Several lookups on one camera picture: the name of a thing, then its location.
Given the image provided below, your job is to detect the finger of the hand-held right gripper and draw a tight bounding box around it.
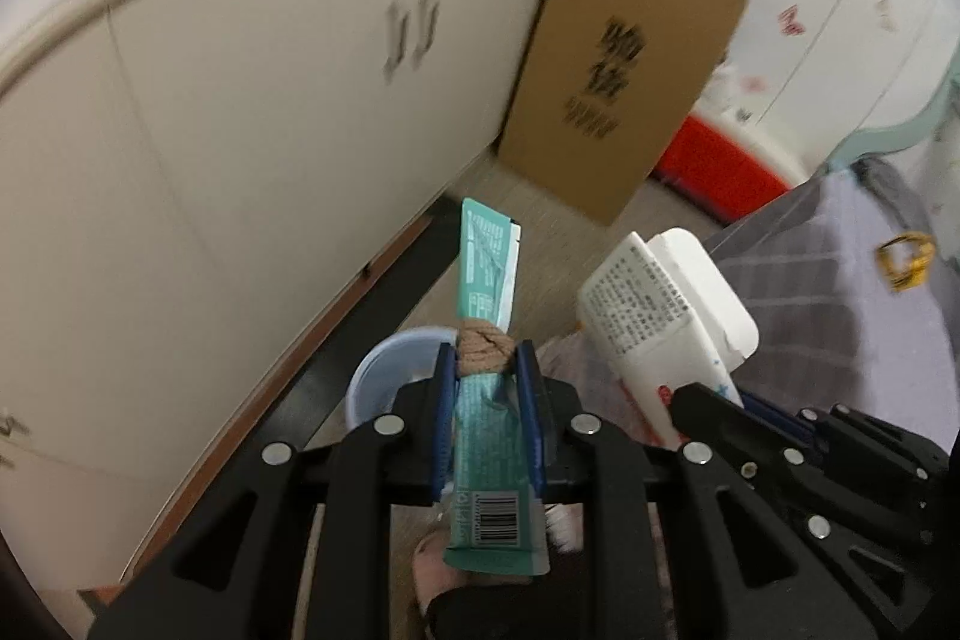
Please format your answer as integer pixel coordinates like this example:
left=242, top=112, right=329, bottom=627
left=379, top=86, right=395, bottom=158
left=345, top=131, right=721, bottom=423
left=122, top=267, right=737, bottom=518
left=670, top=383, right=925, bottom=547
left=741, top=392, right=818, bottom=453

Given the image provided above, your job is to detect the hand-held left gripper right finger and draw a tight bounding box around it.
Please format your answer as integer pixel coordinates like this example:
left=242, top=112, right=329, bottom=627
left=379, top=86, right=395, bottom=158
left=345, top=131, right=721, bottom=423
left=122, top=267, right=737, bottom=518
left=514, top=340, right=878, bottom=640

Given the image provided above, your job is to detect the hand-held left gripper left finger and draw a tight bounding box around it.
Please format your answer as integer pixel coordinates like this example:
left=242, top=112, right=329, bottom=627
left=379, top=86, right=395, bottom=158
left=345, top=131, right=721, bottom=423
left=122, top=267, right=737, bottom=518
left=86, top=342, right=460, bottom=640

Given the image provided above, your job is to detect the teal packet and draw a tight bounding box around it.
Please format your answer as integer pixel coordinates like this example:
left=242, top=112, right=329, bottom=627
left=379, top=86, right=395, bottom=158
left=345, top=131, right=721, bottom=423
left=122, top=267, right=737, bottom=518
left=442, top=197, right=552, bottom=577

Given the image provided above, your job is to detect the pale blue waste bin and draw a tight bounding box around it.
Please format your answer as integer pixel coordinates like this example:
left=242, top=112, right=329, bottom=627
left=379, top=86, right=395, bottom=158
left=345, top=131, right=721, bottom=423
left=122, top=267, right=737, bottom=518
left=346, top=325, right=451, bottom=438

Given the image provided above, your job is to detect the white squeeze tube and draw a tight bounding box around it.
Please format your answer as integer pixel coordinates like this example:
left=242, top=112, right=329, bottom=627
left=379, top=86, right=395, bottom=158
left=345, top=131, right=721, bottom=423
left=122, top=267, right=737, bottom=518
left=576, top=226, right=758, bottom=450

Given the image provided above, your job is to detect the grey checked tablecloth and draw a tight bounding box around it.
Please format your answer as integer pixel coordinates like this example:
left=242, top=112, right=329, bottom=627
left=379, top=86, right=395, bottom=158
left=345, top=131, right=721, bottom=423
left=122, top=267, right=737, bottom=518
left=705, top=160, right=960, bottom=453

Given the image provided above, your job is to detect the pink slipper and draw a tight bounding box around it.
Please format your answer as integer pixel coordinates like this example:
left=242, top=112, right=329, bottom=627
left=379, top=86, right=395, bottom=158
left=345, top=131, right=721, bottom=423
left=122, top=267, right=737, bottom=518
left=412, top=512, right=488, bottom=618

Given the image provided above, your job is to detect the red storage box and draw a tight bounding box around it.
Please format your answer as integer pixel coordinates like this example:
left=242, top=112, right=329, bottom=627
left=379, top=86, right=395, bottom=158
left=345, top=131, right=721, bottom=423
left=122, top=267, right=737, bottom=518
left=651, top=111, right=796, bottom=229

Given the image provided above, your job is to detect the large cardboard box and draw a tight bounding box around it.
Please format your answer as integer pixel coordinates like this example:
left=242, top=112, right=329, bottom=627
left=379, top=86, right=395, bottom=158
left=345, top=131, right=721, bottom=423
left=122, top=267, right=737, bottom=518
left=495, top=0, right=751, bottom=227

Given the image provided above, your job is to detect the beige low cabinet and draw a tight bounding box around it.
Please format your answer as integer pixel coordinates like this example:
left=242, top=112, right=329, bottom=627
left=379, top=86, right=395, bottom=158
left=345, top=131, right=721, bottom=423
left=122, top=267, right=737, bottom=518
left=0, top=0, right=563, bottom=611

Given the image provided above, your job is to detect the yellow ring object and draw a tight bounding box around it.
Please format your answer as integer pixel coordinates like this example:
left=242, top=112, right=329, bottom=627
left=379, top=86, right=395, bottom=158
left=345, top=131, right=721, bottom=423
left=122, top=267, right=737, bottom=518
left=877, top=231, right=938, bottom=292

